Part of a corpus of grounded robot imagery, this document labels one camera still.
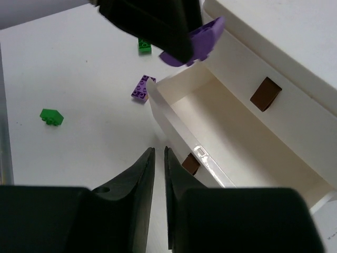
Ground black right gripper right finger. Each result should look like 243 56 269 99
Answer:
164 148 325 252

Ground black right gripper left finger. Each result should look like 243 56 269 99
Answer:
1 148 155 252

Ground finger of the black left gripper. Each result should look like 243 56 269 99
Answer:
89 0 202 61

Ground purple lego brick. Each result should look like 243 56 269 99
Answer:
159 14 225 67

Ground purple lego plate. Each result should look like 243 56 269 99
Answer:
131 75 156 104

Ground white drawer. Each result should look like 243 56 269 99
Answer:
147 32 336 212

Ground white three-drawer storage box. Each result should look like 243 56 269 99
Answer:
202 0 337 119

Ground green small lego brick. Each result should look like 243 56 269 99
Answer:
39 109 64 126

